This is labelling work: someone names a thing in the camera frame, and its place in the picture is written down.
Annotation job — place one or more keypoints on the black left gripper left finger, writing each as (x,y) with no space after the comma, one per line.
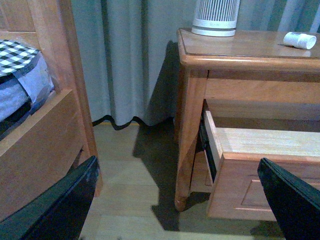
(60,212)

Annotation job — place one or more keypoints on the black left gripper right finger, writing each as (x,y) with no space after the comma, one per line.
(294,203)

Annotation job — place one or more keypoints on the wooden drawer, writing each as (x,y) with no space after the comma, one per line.
(201,179)
(238,145)

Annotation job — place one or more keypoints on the white medicine bottle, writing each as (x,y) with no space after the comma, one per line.
(299,40)

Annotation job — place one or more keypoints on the wooden nightstand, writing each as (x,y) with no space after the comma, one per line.
(251,75)

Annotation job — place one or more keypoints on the grey mattress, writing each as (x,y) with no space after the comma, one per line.
(30,83)

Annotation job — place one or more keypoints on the checkered bedding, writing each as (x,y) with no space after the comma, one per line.
(14,56)

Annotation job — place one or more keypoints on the grey pleated curtain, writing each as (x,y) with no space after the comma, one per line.
(130,58)

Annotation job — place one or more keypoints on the white ribbed air purifier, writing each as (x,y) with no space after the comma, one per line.
(215,18)

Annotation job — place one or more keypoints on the wooden bed frame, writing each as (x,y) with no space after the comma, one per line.
(58,136)

